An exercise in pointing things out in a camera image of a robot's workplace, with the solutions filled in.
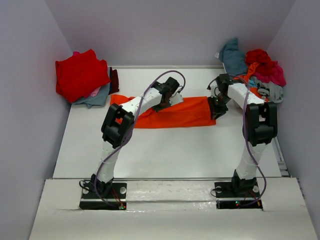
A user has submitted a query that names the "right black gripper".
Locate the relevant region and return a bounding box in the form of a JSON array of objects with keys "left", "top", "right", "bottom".
[{"left": 207, "top": 94, "right": 231, "bottom": 120}]

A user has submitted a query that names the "orange t-shirt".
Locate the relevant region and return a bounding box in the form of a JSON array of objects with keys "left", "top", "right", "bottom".
[
  {"left": 109, "top": 94, "right": 217, "bottom": 129},
  {"left": 239, "top": 62, "right": 268, "bottom": 102}
]

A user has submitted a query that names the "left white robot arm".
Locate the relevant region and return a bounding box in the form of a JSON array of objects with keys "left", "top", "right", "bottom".
[{"left": 90, "top": 77, "right": 183, "bottom": 199}]

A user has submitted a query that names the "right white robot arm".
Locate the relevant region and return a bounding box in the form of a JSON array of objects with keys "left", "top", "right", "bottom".
[{"left": 207, "top": 73, "right": 278, "bottom": 199}]

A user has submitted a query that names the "teal blue crumpled t-shirt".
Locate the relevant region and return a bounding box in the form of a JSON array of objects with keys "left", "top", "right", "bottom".
[{"left": 218, "top": 37, "right": 248, "bottom": 76}]

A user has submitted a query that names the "folded maroon t-shirt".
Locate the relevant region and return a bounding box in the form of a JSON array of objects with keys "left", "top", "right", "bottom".
[{"left": 108, "top": 67, "right": 120, "bottom": 95}]

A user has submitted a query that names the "grey crumpled t-shirt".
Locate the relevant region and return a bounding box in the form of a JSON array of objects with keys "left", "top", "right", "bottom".
[{"left": 249, "top": 76, "right": 284, "bottom": 104}]

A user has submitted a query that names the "red crumpled t-shirt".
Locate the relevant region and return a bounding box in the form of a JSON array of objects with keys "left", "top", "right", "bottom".
[{"left": 245, "top": 48, "right": 275, "bottom": 75}]

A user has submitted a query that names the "folded light blue t-shirt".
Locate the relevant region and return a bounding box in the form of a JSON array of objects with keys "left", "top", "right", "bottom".
[{"left": 72, "top": 83, "right": 110, "bottom": 109}]

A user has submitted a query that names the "folded pink t-shirt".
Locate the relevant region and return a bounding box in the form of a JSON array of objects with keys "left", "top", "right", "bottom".
[{"left": 89, "top": 87, "right": 101, "bottom": 97}]

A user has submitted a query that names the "folded red t-shirt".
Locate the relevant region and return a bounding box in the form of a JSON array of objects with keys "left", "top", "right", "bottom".
[{"left": 55, "top": 49, "right": 111, "bottom": 104}]

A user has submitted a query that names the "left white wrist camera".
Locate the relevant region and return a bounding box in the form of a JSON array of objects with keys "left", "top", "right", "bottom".
[{"left": 169, "top": 93, "right": 184, "bottom": 106}]

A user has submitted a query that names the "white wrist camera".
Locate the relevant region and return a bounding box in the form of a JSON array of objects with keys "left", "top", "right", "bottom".
[
  {"left": 169, "top": 93, "right": 184, "bottom": 106},
  {"left": 207, "top": 85, "right": 220, "bottom": 98}
]

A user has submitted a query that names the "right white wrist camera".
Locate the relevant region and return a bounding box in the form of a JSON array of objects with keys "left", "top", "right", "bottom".
[{"left": 207, "top": 85, "right": 220, "bottom": 98}]

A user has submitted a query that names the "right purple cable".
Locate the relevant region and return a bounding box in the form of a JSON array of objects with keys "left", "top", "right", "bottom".
[{"left": 207, "top": 74, "right": 267, "bottom": 208}]

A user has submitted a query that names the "purple cable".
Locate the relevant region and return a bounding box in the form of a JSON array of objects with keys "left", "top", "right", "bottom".
[
  {"left": 207, "top": 74, "right": 267, "bottom": 208},
  {"left": 93, "top": 70, "right": 186, "bottom": 209}
]

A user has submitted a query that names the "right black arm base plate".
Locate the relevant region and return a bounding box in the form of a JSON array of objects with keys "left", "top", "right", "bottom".
[{"left": 210, "top": 181, "right": 263, "bottom": 210}]

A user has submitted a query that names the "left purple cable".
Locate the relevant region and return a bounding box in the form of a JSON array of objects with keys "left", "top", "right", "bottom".
[{"left": 93, "top": 70, "right": 186, "bottom": 209}]

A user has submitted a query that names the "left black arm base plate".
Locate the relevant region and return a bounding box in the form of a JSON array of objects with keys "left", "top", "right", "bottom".
[{"left": 79, "top": 180, "right": 127, "bottom": 211}]

